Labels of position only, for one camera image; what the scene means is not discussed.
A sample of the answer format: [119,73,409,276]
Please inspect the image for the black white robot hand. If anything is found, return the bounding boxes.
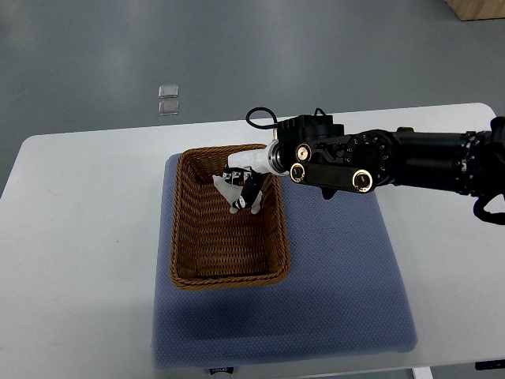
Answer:
[223,148,271,193]

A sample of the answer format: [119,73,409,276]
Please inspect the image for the white bear figurine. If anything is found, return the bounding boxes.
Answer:
[212,175,263,215]

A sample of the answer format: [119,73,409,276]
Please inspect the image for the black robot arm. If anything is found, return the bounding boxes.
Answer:
[237,109,504,225]

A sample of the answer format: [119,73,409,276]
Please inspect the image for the brown wicker basket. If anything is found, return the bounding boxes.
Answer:
[170,144,290,291]

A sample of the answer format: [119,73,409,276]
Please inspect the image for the upper metal floor plate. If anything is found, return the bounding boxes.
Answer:
[158,84,179,99]

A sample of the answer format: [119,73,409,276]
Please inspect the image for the blue-grey padded mat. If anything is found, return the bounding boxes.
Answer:
[151,156,417,370]

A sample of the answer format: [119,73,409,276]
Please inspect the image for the wooden box corner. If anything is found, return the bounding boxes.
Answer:
[445,0,504,21]

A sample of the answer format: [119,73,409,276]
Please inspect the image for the black table control panel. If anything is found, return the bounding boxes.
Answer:
[474,359,505,371]

